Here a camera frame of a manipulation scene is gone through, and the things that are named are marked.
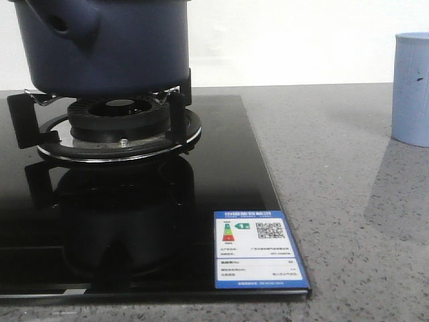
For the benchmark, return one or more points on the light blue ribbed cup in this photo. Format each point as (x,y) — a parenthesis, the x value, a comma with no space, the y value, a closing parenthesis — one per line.
(409,122)

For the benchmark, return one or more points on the dark blue cooking pot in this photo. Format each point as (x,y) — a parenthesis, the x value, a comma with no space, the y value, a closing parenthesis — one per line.
(104,48)

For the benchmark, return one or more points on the black glass gas stove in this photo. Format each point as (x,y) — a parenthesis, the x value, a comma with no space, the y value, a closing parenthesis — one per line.
(141,230)

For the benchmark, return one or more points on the blue energy label sticker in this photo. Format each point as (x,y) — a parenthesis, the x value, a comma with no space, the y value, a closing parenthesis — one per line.
(255,250)

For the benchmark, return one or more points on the black round gas burner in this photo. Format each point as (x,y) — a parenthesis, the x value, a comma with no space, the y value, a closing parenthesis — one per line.
(105,130)

